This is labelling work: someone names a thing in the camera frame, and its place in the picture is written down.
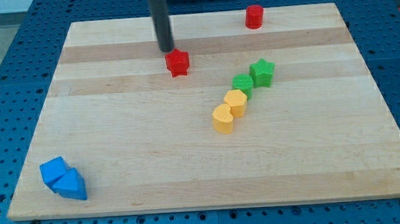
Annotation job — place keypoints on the red star block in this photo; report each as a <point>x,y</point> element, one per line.
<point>177,62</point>

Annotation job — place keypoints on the yellow heart block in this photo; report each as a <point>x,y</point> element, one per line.
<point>222,119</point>

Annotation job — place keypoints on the green star block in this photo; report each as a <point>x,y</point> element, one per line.
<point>262,73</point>

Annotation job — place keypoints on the yellow pentagon block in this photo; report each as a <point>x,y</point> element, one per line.
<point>237,101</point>

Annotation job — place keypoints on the green cylinder block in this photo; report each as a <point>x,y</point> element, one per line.
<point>244,83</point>

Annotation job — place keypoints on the wooden board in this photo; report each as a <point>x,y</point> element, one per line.
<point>144,142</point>

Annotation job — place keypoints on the red cylinder block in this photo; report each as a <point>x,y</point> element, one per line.
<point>254,16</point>

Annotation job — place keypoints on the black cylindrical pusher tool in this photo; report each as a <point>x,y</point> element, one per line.
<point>162,25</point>

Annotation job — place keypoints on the blue triangle block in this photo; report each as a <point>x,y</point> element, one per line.
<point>71,186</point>

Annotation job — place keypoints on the blue cube block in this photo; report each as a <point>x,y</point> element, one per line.
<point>52,171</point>

